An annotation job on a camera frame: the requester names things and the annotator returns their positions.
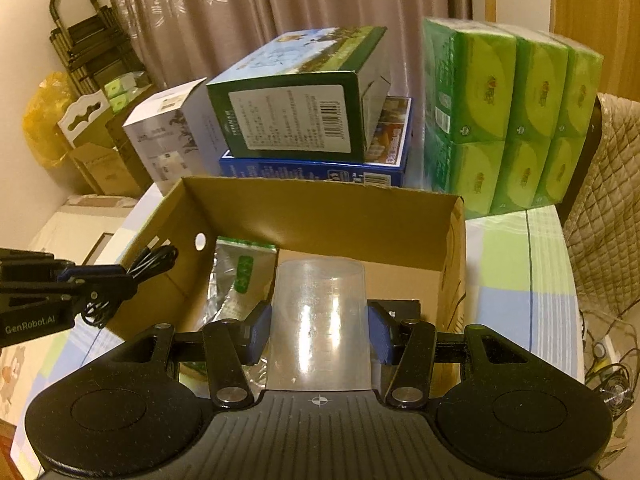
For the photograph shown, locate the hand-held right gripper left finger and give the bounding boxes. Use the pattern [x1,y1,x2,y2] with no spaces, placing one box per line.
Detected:
[107,301,273,409]

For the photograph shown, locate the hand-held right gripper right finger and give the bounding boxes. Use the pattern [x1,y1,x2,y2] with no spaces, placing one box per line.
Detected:
[367,300,531,408]

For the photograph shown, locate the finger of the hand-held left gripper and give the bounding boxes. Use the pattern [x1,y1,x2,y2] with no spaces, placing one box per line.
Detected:
[50,280,139,308]
[59,263,133,282]

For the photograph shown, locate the black cable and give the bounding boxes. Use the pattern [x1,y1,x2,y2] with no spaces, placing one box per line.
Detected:
[80,244,180,328]

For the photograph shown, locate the silver foil pouch green leaf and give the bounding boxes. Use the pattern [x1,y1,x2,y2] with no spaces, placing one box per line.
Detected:
[177,237,278,391]

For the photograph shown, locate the clear plastic cup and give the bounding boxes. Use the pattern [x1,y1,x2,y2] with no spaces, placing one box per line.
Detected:
[265,259,373,393]

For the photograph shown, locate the cardboard box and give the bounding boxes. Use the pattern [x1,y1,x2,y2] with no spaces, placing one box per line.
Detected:
[102,176,468,398]

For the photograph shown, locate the brown cardboard boxes on floor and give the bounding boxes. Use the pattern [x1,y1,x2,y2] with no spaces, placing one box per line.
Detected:
[55,92,146,196]

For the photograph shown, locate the checked tablecloth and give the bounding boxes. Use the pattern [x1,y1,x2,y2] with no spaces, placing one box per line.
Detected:
[0,190,586,461]

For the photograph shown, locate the white humidifier box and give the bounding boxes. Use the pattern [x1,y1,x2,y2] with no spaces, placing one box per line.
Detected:
[122,77,228,197]

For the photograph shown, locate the yellow plastic bag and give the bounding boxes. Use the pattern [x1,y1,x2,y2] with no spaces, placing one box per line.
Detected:
[22,71,78,171]

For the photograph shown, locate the blue printed box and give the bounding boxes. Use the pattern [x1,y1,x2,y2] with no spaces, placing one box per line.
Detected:
[219,96,413,188]

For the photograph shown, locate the small green tissue packets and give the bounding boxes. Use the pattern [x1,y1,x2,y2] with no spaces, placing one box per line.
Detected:
[102,74,151,113]

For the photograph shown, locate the dark green printed box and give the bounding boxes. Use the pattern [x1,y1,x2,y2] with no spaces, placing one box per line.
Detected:
[206,25,393,163]

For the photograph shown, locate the black folding cart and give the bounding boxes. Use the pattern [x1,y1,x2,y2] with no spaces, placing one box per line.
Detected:
[49,0,151,96]

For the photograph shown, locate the pack of green tissue packets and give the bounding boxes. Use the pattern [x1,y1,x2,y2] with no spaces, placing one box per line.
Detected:
[420,16,603,220]

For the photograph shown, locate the small black fan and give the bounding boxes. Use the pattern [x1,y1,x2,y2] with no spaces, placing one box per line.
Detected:
[597,372,632,413]

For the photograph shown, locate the chair with quilted cover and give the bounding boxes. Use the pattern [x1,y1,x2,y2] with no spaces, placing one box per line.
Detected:
[562,92,640,321]

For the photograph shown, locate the beige patterned curtain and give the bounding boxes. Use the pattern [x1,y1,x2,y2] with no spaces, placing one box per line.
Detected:
[97,0,473,106]

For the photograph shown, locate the wooden door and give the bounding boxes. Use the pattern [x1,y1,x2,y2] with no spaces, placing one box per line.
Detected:
[547,0,640,96]

